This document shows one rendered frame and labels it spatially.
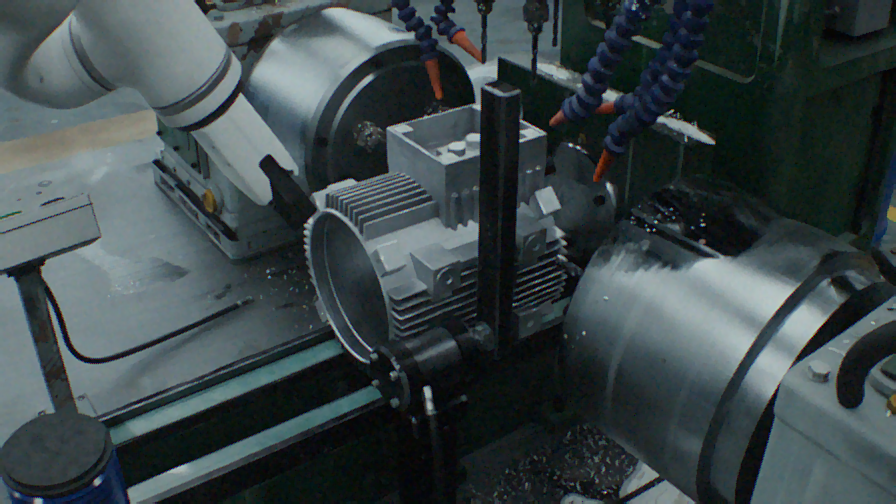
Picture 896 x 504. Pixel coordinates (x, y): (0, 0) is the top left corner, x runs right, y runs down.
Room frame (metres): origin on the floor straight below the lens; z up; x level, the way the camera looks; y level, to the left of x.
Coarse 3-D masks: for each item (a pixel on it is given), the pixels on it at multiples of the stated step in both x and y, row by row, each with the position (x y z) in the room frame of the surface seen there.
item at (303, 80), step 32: (288, 32) 1.14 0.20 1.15; (320, 32) 1.11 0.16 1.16; (352, 32) 1.09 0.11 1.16; (384, 32) 1.09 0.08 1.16; (256, 64) 1.15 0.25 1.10; (288, 64) 1.08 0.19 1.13; (320, 64) 1.05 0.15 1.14; (352, 64) 1.02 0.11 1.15; (384, 64) 1.04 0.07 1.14; (416, 64) 1.06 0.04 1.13; (448, 64) 1.09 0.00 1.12; (256, 96) 1.09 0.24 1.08; (288, 96) 1.04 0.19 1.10; (320, 96) 1.00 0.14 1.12; (352, 96) 1.01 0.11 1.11; (384, 96) 1.04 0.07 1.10; (416, 96) 1.06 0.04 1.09; (448, 96) 1.09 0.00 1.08; (288, 128) 1.02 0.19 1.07; (320, 128) 0.99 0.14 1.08; (352, 128) 1.01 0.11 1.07; (384, 128) 1.04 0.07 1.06; (320, 160) 0.99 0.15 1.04; (352, 160) 1.01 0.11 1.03; (384, 160) 1.04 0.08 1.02
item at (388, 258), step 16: (320, 192) 0.82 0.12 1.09; (544, 192) 0.82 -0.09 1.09; (320, 208) 0.81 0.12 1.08; (544, 208) 0.81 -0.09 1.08; (560, 208) 0.82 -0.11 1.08; (384, 256) 0.71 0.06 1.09; (400, 256) 0.72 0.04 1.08; (384, 272) 0.71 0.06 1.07; (320, 304) 0.82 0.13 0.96; (544, 304) 0.82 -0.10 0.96
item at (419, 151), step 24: (432, 120) 0.88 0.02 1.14; (456, 120) 0.90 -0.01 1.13; (408, 144) 0.82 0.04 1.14; (432, 144) 0.88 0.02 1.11; (456, 144) 0.84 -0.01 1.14; (528, 144) 0.83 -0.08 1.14; (408, 168) 0.82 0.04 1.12; (432, 168) 0.79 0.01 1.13; (456, 168) 0.78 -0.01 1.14; (528, 168) 0.83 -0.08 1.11; (432, 192) 0.79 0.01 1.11; (456, 192) 0.78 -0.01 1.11; (528, 192) 0.82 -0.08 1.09; (456, 216) 0.77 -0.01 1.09
